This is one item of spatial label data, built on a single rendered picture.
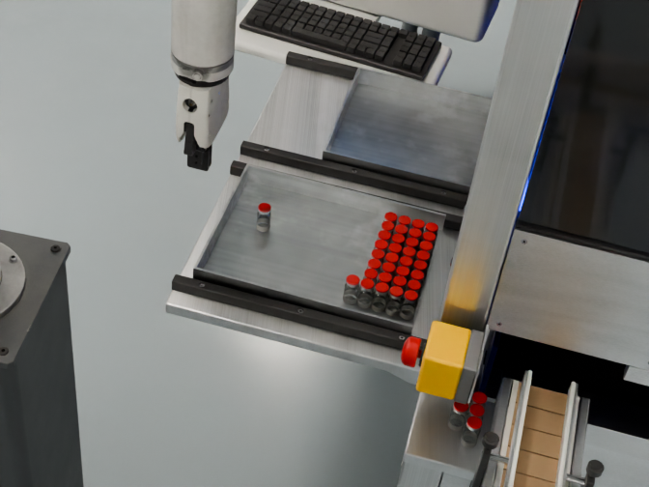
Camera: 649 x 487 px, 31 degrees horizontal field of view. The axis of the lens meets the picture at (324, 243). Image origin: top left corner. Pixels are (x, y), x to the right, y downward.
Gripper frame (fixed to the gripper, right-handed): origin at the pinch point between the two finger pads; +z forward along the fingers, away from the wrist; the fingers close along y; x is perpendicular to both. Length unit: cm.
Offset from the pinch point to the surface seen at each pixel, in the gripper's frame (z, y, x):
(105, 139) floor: 108, 119, 67
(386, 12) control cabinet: 26, 89, -12
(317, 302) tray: 17.2, -6.2, -21.0
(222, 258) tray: 20.2, 0.6, -4.1
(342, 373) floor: 108, 58, -19
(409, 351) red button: 7.4, -19.5, -36.4
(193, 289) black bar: 18.9, -8.3, -2.4
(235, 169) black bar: 18.9, 20.1, 0.2
